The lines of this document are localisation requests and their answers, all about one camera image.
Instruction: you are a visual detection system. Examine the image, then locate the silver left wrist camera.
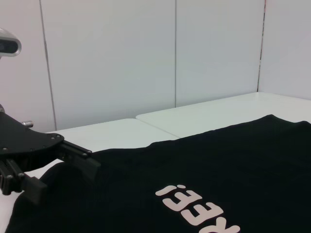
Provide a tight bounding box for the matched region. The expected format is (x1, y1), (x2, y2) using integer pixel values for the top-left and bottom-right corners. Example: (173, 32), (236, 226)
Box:
(0, 28), (22, 58)

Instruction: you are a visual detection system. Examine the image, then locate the black shirt with FREE print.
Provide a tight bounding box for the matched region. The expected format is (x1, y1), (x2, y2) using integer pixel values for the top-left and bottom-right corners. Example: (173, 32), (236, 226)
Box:
(4, 114), (311, 233)

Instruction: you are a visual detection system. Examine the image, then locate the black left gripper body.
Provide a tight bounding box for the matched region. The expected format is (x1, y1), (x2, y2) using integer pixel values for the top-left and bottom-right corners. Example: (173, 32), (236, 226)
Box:
(0, 113), (65, 172)

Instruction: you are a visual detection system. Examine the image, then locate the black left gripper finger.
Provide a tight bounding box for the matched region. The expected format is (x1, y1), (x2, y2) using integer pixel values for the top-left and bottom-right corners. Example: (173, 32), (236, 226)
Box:
(0, 159), (48, 205)
(57, 141), (102, 182)

